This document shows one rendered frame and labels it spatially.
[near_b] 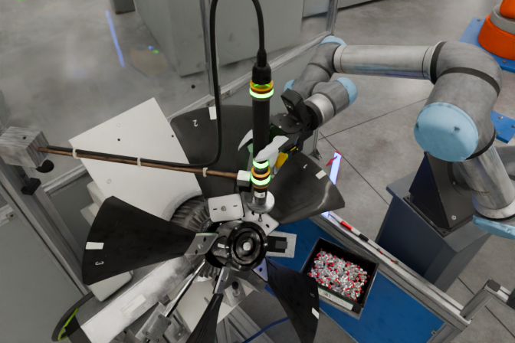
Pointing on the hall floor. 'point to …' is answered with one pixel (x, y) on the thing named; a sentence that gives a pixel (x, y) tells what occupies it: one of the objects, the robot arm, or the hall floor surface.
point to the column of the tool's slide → (46, 228)
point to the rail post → (445, 335)
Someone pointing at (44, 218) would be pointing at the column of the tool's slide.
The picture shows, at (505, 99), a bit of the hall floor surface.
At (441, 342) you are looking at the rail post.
